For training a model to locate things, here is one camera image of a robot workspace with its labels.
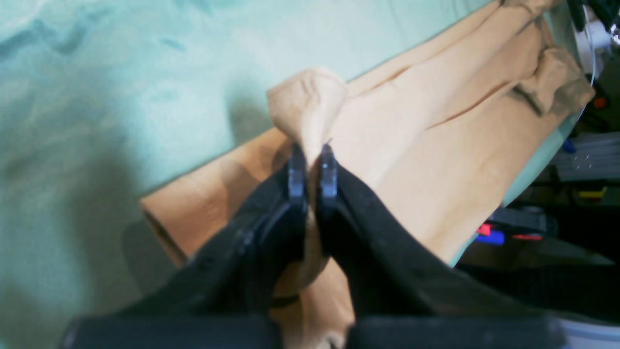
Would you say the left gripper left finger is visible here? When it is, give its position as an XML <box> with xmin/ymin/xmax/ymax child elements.
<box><xmin>61</xmin><ymin>144</ymin><xmax>308</xmax><ymax>349</ymax></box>

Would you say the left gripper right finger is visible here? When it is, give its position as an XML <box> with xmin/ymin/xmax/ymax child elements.
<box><xmin>317</xmin><ymin>144</ymin><xmax>567</xmax><ymax>349</ymax></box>

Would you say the tan T-shirt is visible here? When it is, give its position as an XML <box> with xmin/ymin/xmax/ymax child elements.
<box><xmin>140</xmin><ymin>0</ymin><xmax>595</xmax><ymax>349</ymax></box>

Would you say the blue orange bar clamp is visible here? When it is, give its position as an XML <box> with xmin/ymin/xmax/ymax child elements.
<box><xmin>474</xmin><ymin>206</ymin><xmax>559</xmax><ymax>246</ymax></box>

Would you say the green table cloth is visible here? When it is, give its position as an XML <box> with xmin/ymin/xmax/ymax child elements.
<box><xmin>0</xmin><ymin>0</ymin><xmax>582</xmax><ymax>349</ymax></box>

